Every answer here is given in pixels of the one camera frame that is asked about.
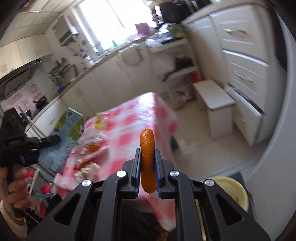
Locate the clear plastic water bottle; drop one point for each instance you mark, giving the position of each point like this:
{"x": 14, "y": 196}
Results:
{"x": 89, "y": 137}

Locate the small white step stool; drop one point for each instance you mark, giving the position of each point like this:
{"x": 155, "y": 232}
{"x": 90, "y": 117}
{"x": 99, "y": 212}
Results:
{"x": 218, "y": 105}

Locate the pink checkered tablecloth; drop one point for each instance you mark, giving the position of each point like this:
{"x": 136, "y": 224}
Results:
{"x": 124, "y": 123}

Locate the black wok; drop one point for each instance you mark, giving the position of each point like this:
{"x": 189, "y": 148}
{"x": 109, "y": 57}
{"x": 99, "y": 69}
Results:
{"x": 41, "y": 103}

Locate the yellow snack wrapper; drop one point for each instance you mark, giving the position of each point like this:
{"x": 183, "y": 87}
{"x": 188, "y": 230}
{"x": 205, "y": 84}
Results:
{"x": 101, "y": 121}

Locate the white drawer cabinet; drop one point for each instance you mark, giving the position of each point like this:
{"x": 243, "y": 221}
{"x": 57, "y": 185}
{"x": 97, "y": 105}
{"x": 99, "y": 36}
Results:
{"x": 257, "y": 80}

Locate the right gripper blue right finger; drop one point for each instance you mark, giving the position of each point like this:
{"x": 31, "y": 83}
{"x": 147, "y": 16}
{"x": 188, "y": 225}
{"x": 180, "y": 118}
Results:
{"x": 160, "y": 174}

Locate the person's left hand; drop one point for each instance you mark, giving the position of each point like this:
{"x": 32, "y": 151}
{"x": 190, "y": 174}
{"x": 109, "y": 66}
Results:
{"x": 18, "y": 194}

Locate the bag of vegetables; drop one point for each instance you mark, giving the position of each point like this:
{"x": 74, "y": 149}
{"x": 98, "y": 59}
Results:
{"x": 177, "y": 30}

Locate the blue poster board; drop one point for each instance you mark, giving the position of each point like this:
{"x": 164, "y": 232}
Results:
{"x": 69, "y": 128}

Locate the orange peel piece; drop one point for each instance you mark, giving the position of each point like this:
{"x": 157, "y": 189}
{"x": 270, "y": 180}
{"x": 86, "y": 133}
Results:
{"x": 148, "y": 176}

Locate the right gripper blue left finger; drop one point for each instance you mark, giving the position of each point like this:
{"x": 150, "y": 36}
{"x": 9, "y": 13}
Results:
{"x": 135, "y": 174}

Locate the yellow plastic basin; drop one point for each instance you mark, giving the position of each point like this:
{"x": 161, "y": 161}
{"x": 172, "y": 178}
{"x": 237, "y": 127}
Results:
{"x": 234, "y": 189}

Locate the white shelf trolley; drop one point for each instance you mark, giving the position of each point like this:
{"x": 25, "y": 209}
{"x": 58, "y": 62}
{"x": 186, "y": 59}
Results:
{"x": 173, "y": 62}

